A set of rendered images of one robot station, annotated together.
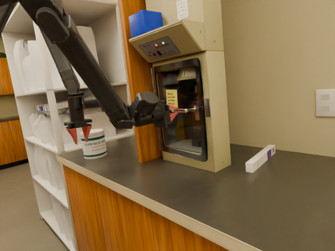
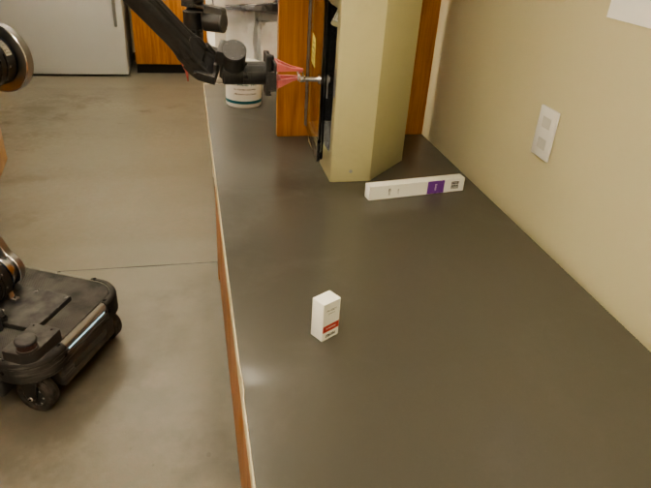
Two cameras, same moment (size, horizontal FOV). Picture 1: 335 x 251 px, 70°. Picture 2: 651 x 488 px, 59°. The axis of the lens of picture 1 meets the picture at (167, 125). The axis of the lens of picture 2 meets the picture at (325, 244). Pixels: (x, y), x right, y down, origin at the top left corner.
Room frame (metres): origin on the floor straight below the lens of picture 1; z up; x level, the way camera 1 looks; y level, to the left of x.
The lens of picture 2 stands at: (-0.36, -0.81, 1.56)
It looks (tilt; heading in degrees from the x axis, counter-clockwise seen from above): 30 degrees down; 27
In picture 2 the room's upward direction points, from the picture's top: 4 degrees clockwise
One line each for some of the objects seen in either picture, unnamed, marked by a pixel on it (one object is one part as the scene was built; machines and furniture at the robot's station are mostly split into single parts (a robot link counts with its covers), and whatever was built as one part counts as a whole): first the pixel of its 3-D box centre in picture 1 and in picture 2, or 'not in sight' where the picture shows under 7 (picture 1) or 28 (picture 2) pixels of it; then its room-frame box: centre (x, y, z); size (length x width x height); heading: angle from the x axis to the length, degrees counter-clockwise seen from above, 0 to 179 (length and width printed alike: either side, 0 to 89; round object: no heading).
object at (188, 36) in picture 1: (164, 44); not in sight; (0.99, -0.02, 1.46); 0.32 x 0.11 x 0.10; 41
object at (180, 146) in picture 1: (177, 110); (315, 73); (1.02, -0.05, 1.19); 0.30 x 0.01 x 0.40; 36
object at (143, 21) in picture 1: (146, 25); not in sight; (1.07, 0.04, 1.56); 0.10 x 0.10 x 0.09; 41
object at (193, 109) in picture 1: (183, 109); (307, 76); (0.94, -0.07, 1.20); 0.10 x 0.05 x 0.03; 36
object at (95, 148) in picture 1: (93, 143); (243, 82); (1.36, 0.43, 1.02); 0.13 x 0.13 x 0.15
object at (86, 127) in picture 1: (82, 132); not in sight; (1.05, 0.38, 1.14); 0.07 x 0.07 x 0.09; 41
